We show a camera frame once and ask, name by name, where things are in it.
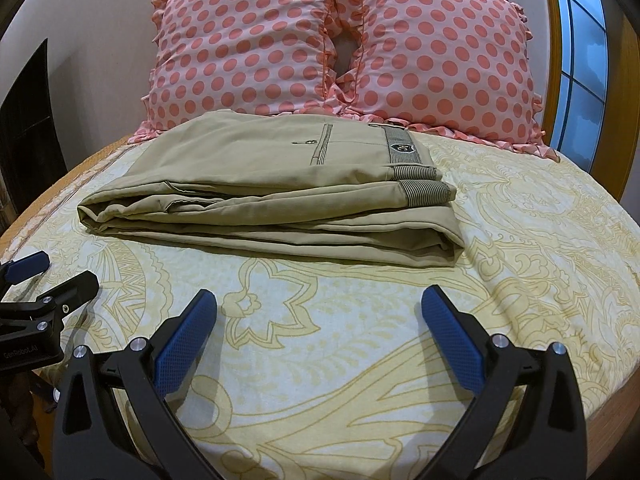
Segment yellow patterned bed sheet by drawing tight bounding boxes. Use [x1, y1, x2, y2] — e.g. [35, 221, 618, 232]
[0, 127, 640, 480]

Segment dark wall panel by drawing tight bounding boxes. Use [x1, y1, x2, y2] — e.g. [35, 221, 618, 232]
[0, 37, 68, 206]

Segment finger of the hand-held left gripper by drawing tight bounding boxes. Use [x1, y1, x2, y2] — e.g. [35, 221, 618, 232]
[0, 252, 51, 286]
[0, 270, 100, 328]

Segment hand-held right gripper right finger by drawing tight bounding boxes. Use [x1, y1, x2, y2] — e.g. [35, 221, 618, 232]
[421, 284, 587, 480]

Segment khaki pants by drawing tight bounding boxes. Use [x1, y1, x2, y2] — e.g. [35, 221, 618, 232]
[76, 109, 467, 265]

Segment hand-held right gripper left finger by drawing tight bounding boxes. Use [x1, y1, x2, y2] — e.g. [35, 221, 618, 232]
[59, 289, 218, 480]

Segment wooden framed window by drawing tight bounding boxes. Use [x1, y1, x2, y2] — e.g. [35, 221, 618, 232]
[450, 0, 640, 206]

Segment pink polka dot pillow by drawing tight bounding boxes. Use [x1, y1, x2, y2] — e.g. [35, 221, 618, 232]
[127, 0, 353, 145]
[330, 0, 561, 163]

